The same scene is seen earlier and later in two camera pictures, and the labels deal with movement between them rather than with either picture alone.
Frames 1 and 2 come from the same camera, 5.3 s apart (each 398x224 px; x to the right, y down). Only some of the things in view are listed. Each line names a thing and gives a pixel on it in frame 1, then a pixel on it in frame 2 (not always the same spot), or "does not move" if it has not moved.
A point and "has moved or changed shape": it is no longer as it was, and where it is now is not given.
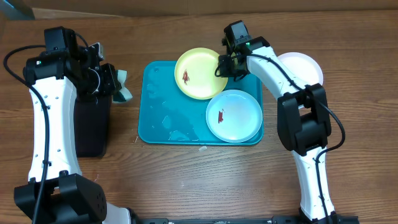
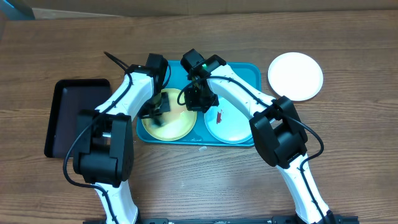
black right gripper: (222, 62) to (196, 106)
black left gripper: (112, 86) to (165, 107)
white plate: (303, 67) does not move
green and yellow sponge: (124, 94) has moved or changed shape
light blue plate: (234, 116) does not move
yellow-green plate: (194, 74) has moved or changed shape
